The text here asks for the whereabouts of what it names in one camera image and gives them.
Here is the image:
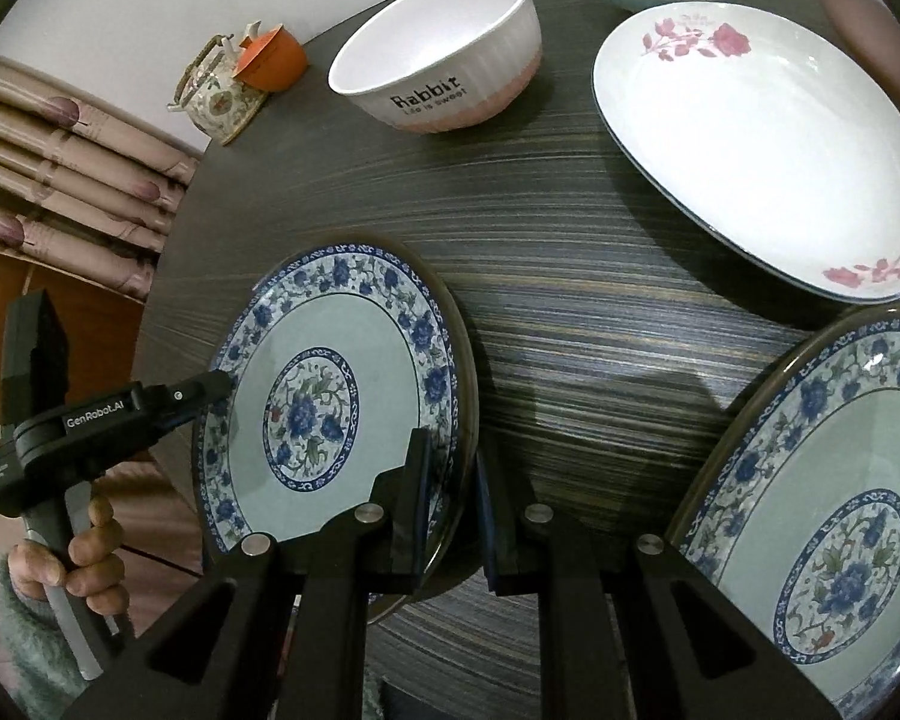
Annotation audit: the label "large blue floral plate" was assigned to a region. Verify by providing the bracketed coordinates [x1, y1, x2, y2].
[191, 234, 479, 575]

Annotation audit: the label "white Rabbit bowl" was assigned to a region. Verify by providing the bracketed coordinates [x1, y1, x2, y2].
[328, 0, 543, 133]

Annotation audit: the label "white plate pink flowers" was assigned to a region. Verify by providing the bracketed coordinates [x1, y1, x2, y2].
[592, 2, 900, 304]

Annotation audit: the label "green fuzzy sleeve forearm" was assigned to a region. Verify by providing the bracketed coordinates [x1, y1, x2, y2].
[0, 543, 87, 718]

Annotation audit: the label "person's left hand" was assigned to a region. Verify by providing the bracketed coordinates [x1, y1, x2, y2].
[7, 494, 130, 616]

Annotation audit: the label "beige patterned curtain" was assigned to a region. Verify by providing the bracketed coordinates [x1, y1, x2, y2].
[0, 59, 198, 301]

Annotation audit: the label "floral ceramic teapot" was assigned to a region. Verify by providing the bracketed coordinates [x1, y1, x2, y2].
[167, 34, 269, 145]

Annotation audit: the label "orange tea cup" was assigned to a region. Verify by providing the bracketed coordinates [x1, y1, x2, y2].
[233, 21, 308, 93]

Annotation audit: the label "black cable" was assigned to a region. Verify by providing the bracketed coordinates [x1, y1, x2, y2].
[118, 541, 208, 582]

